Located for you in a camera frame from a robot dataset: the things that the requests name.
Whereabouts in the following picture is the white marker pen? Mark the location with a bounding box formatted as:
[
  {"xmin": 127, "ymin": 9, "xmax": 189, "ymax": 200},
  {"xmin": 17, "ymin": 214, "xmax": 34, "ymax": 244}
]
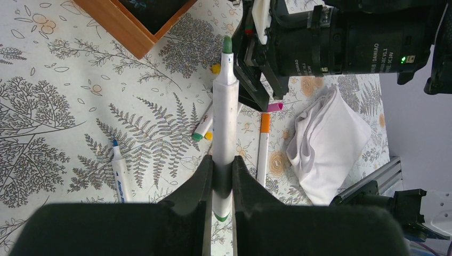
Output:
[
  {"xmin": 256, "ymin": 133, "xmax": 269, "ymax": 187},
  {"xmin": 204, "ymin": 131, "xmax": 213, "ymax": 141},
  {"xmin": 212, "ymin": 36, "xmax": 239, "ymax": 222}
]

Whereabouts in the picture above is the white marker blue end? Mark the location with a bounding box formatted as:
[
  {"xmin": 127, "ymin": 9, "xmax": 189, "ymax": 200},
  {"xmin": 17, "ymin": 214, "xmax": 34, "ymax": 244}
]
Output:
[{"xmin": 111, "ymin": 139, "xmax": 133, "ymax": 203}]

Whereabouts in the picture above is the pink pen cap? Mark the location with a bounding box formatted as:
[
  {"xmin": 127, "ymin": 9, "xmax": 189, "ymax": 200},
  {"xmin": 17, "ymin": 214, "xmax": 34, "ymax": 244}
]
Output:
[{"xmin": 266, "ymin": 102, "xmax": 284, "ymax": 113}]

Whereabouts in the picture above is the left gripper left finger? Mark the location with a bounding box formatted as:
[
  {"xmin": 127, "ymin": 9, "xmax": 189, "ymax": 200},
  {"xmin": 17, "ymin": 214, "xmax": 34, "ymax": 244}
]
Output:
[{"xmin": 10, "ymin": 155, "xmax": 213, "ymax": 255}]

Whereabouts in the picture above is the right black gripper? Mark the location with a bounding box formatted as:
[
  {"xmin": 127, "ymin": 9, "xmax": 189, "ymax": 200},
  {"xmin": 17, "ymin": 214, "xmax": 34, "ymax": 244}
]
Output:
[{"xmin": 232, "ymin": 1, "xmax": 451, "ymax": 112}]

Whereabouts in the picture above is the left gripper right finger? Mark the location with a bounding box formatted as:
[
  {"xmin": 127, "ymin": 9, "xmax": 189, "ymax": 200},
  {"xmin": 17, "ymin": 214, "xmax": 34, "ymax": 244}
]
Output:
[{"xmin": 232, "ymin": 156, "xmax": 409, "ymax": 255}]

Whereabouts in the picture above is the orange wooden compartment tray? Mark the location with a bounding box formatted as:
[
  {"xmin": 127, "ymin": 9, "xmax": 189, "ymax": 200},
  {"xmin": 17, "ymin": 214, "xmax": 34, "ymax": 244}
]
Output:
[{"xmin": 75, "ymin": 1, "xmax": 196, "ymax": 59}]

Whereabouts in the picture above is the white marker green end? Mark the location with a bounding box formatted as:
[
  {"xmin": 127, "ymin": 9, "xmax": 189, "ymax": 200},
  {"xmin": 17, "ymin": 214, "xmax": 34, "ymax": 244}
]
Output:
[{"xmin": 191, "ymin": 102, "xmax": 244, "ymax": 143}]

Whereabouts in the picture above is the orange pen cap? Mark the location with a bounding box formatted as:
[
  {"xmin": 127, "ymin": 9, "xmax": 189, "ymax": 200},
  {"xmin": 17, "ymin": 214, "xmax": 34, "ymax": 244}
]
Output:
[{"xmin": 260, "ymin": 113, "xmax": 271, "ymax": 133}]

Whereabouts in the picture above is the dark blue rolled tie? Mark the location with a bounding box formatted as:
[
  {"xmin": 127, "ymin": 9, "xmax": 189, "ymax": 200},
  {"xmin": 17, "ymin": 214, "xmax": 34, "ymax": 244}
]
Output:
[{"xmin": 119, "ymin": 0, "xmax": 188, "ymax": 34}]

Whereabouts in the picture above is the yellow pen cap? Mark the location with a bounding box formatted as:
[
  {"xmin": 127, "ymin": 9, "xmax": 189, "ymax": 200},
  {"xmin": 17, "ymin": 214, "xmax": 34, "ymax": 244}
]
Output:
[{"xmin": 211, "ymin": 63, "xmax": 221, "ymax": 75}]

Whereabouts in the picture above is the white folded cloth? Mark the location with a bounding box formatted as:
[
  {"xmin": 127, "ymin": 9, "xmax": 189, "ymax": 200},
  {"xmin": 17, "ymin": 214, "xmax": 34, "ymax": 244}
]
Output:
[{"xmin": 286, "ymin": 85, "xmax": 372, "ymax": 206}]

